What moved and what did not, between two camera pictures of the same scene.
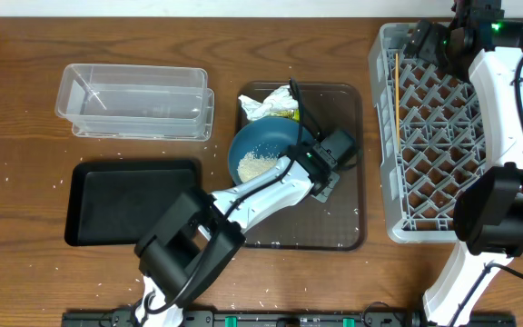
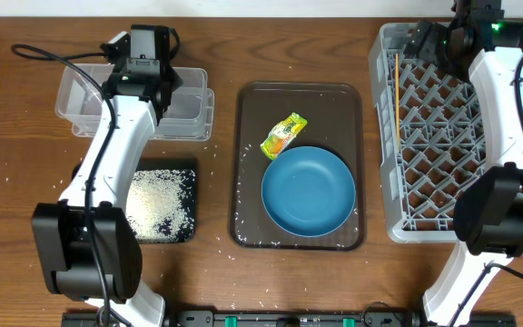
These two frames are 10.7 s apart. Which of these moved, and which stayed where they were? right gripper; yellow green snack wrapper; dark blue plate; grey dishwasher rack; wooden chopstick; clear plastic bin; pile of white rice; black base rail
Moved: yellow green snack wrapper; dark blue plate; pile of white rice
Stayed: grey dishwasher rack; clear plastic bin; right gripper; black base rail; wooden chopstick
